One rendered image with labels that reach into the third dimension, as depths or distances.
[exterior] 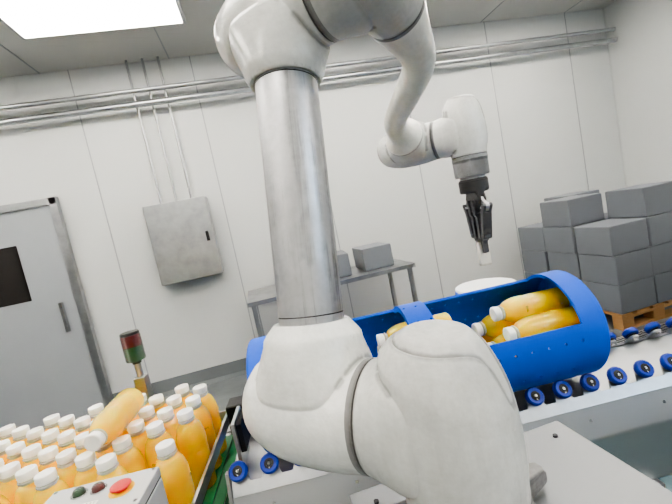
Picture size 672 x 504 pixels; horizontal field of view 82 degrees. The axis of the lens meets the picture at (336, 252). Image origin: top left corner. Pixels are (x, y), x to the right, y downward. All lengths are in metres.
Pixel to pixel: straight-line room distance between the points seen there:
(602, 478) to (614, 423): 0.54
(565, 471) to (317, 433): 0.38
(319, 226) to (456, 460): 0.34
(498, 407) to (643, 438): 0.88
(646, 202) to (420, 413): 4.00
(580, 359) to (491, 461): 0.68
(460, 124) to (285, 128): 0.57
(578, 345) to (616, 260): 3.02
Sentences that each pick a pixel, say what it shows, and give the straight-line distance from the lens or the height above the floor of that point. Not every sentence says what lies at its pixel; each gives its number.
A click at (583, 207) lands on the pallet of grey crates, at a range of 4.42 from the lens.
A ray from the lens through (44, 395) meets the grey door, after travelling 5.02.
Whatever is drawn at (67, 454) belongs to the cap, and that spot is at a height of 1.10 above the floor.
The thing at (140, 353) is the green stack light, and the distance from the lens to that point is 1.51.
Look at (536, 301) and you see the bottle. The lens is 1.17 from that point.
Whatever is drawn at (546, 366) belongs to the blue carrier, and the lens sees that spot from 1.10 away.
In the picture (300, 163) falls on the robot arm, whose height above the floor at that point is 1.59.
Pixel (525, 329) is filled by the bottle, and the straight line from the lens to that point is 1.11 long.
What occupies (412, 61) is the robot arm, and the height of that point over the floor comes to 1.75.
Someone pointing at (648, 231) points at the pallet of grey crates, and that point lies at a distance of 4.37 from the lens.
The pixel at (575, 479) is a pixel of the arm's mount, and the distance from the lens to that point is 0.72.
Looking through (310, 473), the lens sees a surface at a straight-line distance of 1.06.
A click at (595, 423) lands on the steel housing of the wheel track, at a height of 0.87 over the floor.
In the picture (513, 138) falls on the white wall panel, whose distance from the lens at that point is 5.51.
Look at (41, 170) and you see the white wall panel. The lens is 4.81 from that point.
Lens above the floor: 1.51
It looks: 6 degrees down
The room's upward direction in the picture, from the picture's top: 12 degrees counter-clockwise
